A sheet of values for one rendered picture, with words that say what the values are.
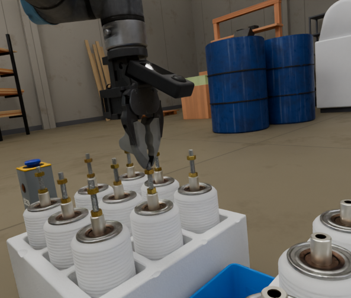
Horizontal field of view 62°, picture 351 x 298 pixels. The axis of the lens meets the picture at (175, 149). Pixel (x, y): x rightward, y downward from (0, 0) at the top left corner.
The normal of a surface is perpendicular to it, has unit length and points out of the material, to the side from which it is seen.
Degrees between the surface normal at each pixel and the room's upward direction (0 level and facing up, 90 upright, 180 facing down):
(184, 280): 90
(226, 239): 90
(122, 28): 90
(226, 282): 88
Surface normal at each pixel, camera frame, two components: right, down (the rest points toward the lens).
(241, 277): -0.70, 0.17
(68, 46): 0.66, 0.06
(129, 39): 0.32, 0.14
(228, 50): -0.37, 0.21
